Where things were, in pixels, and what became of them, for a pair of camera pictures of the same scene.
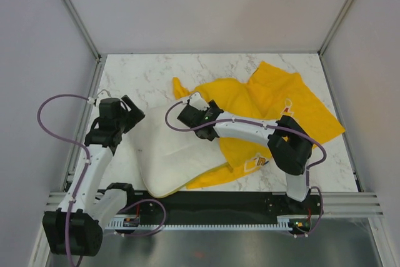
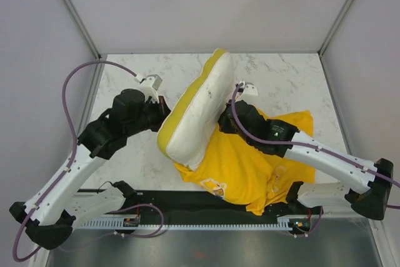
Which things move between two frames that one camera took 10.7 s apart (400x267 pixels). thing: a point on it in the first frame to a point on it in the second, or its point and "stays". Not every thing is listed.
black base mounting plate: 224,206 stays
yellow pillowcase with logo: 268,94 to 238,172
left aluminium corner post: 74,12 stays
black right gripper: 214,105 to 223,124
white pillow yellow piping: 169,159 to 187,132
